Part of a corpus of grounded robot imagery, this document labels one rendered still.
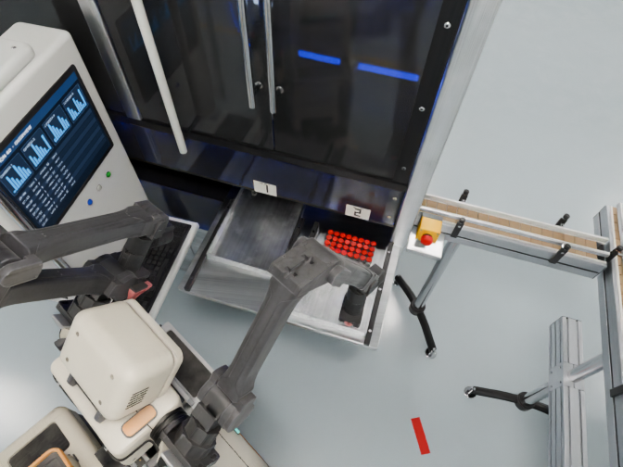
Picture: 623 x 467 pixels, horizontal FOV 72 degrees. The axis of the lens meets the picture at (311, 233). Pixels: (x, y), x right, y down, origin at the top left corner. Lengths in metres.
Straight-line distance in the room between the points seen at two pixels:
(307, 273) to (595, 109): 3.57
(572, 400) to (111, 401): 1.61
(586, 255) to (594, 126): 2.26
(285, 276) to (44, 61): 0.87
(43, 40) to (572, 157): 3.22
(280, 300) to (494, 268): 2.12
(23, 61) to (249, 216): 0.83
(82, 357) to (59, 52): 0.79
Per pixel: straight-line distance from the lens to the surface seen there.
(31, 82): 1.31
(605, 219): 1.97
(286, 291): 0.77
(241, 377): 0.92
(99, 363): 0.98
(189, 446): 1.03
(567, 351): 2.08
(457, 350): 2.49
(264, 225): 1.63
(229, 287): 1.52
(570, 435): 1.96
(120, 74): 1.50
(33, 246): 0.89
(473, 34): 1.04
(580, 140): 3.80
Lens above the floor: 2.22
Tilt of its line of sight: 57 degrees down
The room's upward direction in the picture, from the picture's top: 3 degrees clockwise
